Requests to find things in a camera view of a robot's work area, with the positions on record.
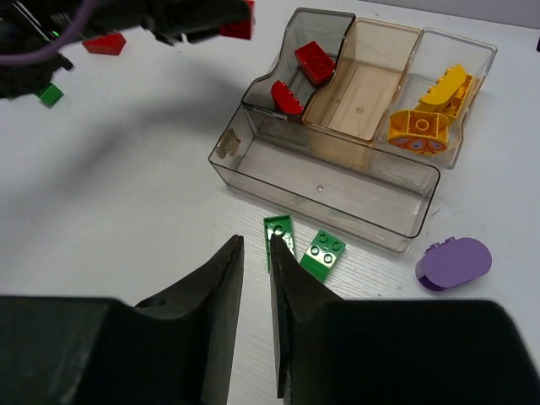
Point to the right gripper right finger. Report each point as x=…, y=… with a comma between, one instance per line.
x=329, y=350

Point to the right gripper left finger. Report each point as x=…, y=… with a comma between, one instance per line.
x=175, y=347

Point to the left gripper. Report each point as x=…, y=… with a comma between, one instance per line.
x=168, y=21

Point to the small red lego brick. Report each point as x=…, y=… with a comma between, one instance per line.
x=110, y=45

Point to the red long lego brick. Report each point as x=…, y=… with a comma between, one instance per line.
x=315, y=63

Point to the yellow square lego brick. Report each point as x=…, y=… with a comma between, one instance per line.
x=419, y=132

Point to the yellow rounded lego brick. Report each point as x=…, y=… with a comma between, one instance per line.
x=438, y=95

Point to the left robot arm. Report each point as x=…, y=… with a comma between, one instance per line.
x=33, y=33

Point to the green lego brick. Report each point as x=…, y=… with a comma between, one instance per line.
x=322, y=255

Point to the green flat lego plate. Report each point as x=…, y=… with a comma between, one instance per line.
x=281, y=226

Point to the green small lego cube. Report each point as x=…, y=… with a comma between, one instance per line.
x=50, y=95

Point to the purple rounded lego brick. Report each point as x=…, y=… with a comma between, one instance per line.
x=453, y=262

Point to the smoky grey container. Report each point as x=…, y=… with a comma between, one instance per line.
x=327, y=28

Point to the long clear tray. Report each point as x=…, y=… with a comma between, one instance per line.
x=366, y=192

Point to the amber container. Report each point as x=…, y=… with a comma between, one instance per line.
x=370, y=66

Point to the clear container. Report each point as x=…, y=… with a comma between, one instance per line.
x=435, y=52

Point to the yellow long lego brick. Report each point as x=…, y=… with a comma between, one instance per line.
x=455, y=104

